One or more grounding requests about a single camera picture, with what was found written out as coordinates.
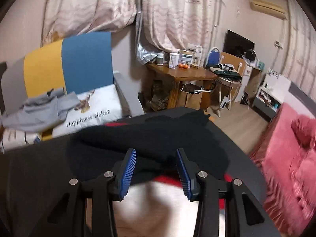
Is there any brown paper bag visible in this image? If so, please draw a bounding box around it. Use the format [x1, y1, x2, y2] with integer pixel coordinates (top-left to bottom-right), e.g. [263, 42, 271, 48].
[176, 83, 203, 110]

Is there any light grey hoodie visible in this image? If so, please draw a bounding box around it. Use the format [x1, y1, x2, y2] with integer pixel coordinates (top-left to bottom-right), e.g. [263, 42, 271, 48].
[1, 88, 80, 133]

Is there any pink bed blanket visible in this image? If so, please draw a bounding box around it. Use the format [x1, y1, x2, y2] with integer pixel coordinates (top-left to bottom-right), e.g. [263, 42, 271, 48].
[250, 103, 315, 236]

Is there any wall air conditioner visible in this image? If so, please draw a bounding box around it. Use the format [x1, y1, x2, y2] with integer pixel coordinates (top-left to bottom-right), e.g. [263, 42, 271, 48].
[250, 0, 287, 20]

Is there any folding stool with clothes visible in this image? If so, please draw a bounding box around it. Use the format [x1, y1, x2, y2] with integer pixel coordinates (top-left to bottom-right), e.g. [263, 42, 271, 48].
[207, 47, 245, 117]

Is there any wooden side table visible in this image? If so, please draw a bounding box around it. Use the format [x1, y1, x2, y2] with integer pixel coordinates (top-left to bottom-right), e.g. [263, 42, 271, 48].
[146, 63, 217, 109]

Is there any grey yellow blue chair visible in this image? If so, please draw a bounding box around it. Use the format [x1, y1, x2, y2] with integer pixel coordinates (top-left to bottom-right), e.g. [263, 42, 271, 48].
[1, 32, 144, 117]

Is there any black monitor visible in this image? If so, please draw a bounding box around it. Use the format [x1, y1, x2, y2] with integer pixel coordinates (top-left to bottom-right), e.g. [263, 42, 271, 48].
[223, 30, 255, 58]

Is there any red and cream knit sweater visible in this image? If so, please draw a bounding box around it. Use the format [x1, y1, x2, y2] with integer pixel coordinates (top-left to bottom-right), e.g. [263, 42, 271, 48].
[112, 121, 234, 237]

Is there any black knit sweater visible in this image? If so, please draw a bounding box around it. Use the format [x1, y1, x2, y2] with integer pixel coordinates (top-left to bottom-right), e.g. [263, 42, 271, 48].
[1, 108, 266, 236]

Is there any white low shelf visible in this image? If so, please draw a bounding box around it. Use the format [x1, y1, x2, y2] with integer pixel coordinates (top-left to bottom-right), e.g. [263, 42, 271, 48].
[252, 71, 291, 120]

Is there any white printed cushion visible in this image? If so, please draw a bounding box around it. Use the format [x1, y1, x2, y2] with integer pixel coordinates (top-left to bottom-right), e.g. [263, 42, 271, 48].
[1, 85, 125, 152]

